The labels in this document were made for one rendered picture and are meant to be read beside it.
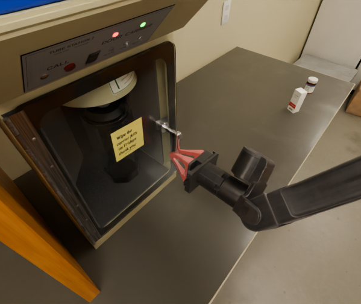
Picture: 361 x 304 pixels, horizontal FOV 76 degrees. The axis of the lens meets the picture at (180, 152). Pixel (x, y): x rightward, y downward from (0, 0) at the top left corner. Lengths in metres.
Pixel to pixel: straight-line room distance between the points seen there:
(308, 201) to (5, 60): 0.42
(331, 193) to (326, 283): 1.44
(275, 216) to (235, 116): 0.66
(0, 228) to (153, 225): 0.44
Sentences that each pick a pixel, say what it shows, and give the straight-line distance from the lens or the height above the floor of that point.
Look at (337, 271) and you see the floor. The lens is 1.89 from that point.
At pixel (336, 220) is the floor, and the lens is 2.08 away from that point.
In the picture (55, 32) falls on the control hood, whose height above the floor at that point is 1.49.
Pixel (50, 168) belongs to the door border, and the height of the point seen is 1.28.
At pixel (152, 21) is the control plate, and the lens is 0.34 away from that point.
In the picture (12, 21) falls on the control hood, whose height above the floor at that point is 1.51.
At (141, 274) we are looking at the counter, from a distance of 0.65.
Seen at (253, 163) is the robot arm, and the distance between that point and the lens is 0.47.
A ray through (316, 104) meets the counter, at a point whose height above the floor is 0.94.
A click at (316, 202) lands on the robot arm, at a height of 1.25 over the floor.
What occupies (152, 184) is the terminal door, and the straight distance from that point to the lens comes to 0.66.
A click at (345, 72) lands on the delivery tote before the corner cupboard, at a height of 0.33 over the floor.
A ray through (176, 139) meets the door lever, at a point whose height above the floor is 1.20.
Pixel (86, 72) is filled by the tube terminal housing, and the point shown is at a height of 1.39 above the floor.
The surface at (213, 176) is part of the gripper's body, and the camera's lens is 0.50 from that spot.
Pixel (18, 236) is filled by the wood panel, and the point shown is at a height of 1.28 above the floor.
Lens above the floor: 1.56
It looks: 47 degrees down
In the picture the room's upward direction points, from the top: straight up
